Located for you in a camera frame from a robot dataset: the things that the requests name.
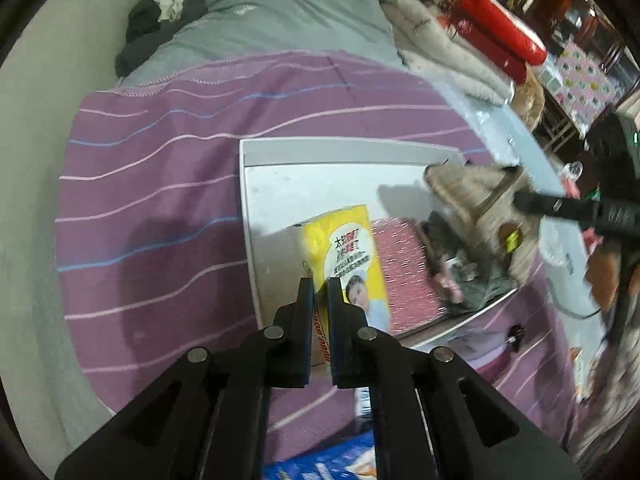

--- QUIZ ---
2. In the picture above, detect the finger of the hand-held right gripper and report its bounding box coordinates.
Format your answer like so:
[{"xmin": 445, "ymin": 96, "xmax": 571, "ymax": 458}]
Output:
[{"xmin": 512, "ymin": 188, "xmax": 602, "ymax": 224}]

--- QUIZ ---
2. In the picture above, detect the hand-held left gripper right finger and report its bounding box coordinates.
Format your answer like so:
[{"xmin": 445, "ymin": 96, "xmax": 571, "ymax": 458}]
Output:
[{"xmin": 326, "ymin": 277, "xmax": 584, "ymax": 480}]

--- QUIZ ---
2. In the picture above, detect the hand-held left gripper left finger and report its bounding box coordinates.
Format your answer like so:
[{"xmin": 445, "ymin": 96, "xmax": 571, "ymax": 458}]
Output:
[{"xmin": 55, "ymin": 276, "xmax": 318, "ymax": 480}]

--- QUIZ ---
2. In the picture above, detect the beige knitted hat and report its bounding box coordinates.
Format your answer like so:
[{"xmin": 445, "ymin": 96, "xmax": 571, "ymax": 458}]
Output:
[{"xmin": 423, "ymin": 162, "xmax": 542, "ymax": 282}]

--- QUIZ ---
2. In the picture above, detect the yellow printed packet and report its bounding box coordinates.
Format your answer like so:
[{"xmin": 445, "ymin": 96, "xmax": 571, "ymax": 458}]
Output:
[{"xmin": 299, "ymin": 204, "xmax": 392, "ymax": 368}]

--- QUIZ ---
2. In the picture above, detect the white shallow box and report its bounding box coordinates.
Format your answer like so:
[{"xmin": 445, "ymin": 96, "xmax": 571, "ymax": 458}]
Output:
[{"xmin": 238, "ymin": 137, "xmax": 522, "ymax": 352}]

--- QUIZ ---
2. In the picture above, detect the grey plastic sheet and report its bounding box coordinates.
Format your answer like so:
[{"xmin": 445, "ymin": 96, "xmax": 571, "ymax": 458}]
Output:
[{"xmin": 429, "ymin": 74, "xmax": 609, "ymax": 333}]

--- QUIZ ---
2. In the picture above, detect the pink patterned sheet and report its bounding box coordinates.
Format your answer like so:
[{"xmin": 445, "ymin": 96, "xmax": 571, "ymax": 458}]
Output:
[{"xmin": 554, "ymin": 41, "xmax": 622, "ymax": 127}]

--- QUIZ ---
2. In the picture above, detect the pink patterned cloth pouch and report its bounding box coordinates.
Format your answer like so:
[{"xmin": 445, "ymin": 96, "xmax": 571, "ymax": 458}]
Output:
[{"xmin": 372, "ymin": 217, "xmax": 449, "ymax": 336}]

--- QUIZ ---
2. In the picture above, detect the dark grey striped garment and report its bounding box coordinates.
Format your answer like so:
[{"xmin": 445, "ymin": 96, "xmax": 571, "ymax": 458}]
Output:
[{"xmin": 419, "ymin": 210, "xmax": 519, "ymax": 314}]

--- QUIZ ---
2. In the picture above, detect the blue plastic packet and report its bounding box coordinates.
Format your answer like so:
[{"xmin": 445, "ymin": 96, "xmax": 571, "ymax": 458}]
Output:
[{"xmin": 262, "ymin": 430, "xmax": 379, "ymax": 480}]

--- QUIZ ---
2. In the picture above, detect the person's floral clothing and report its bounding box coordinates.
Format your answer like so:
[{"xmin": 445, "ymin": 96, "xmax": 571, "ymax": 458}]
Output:
[{"xmin": 570, "ymin": 240, "xmax": 640, "ymax": 463}]

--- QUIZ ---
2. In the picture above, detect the purple striped blanket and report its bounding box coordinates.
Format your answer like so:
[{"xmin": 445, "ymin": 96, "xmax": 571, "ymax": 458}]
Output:
[{"xmin": 55, "ymin": 50, "xmax": 603, "ymax": 467}]

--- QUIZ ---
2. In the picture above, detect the grey blanket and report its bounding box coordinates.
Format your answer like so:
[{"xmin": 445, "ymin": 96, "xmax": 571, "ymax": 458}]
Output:
[{"xmin": 120, "ymin": 0, "xmax": 407, "ymax": 89}]

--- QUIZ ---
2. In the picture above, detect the black cable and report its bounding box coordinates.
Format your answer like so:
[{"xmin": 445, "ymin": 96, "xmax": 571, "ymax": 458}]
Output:
[{"xmin": 544, "ymin": 274, "xmax": 607, "ymax": 322}]

